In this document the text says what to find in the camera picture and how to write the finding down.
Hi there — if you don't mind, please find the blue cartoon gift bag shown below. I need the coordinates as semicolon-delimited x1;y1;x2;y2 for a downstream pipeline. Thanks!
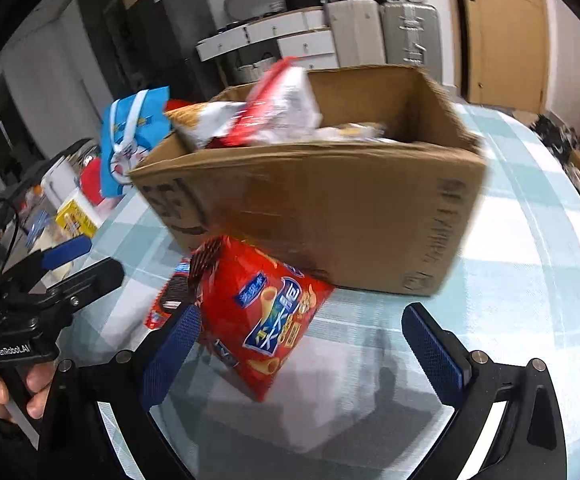
101;86;171;196

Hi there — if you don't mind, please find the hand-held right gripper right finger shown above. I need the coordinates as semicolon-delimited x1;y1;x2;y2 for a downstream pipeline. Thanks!
402;302;568;480

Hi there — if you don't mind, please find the beige cake packet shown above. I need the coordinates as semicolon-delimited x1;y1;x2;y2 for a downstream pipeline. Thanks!
315;122;388;143

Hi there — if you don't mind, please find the white container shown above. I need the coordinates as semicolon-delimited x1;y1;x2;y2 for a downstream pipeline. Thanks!
42;157;81;208

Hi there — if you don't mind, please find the large red chip bag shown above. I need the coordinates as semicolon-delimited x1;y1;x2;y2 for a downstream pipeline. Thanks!
190;235;337;402

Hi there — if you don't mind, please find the brown cardboard box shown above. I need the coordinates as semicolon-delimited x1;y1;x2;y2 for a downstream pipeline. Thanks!
129;64;490;296

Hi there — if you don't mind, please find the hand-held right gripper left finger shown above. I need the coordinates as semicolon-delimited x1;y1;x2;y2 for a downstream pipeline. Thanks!
37;302;203;480

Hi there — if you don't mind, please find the beige suitcase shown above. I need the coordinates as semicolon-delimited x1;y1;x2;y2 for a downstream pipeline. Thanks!
326;0;385;68

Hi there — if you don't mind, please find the white drawer cabinet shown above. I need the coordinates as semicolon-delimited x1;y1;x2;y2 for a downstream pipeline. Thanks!
195;7;338;73

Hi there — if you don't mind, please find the wooden door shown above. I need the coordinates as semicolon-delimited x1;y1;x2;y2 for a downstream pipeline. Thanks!
457;0;553;111

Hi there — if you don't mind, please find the group of shoes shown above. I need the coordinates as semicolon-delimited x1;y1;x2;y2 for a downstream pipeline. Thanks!
530;110;580;163

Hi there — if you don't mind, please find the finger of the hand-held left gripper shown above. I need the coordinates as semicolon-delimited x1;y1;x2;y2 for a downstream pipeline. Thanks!
35;257;126;312
0;235;93;287

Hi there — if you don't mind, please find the silver suitcase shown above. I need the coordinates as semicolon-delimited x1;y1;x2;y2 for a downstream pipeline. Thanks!
380;1;443;81

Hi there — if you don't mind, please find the dark cabinet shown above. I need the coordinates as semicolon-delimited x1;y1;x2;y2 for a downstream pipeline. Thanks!
125;0;221;101

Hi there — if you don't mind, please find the white and red snack packet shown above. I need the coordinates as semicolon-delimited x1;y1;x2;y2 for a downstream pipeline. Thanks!
230;57;323;146

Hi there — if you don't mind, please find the red container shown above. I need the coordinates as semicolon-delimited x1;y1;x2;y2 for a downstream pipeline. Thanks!
80;157;106;206

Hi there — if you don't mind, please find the checked blue white tablecloth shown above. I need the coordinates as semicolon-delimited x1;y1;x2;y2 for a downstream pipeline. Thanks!
90;102;580;480

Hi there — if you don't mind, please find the orange noodle snack packet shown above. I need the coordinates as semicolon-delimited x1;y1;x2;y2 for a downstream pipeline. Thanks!
165;101;248;151

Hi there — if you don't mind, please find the red cookie packet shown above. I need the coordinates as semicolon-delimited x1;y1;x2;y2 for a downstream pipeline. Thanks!
145;257;201;331

